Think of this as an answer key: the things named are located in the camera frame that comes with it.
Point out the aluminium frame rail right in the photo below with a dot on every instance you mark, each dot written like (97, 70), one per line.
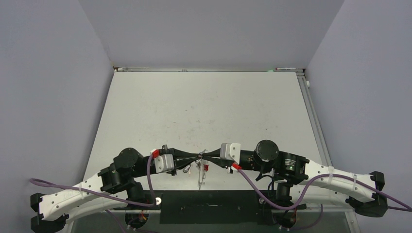
(313, 118)

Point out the aluminium frame rail back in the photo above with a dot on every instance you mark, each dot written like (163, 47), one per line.
(236, 69)

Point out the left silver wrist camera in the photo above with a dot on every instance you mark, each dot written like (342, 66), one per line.
(164, 163)

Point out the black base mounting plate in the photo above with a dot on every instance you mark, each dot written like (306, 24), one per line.
(215, 207)

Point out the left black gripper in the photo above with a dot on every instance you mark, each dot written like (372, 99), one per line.
(181, 158)

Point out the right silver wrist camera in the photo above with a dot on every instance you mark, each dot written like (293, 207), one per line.
(230, 151)

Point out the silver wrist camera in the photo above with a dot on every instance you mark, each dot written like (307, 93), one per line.
(230, 151)
(164, 163)

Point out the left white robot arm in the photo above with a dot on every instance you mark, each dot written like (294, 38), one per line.
(125, 182)

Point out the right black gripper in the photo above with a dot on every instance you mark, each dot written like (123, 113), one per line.
(219, 161)

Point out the grey key tag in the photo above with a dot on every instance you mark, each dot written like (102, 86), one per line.
(187, 169)

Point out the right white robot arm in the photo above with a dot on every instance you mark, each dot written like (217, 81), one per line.
(300, 180)

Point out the aluminium frame rail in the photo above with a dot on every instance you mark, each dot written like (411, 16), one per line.
(236, 69)
(313, 118)

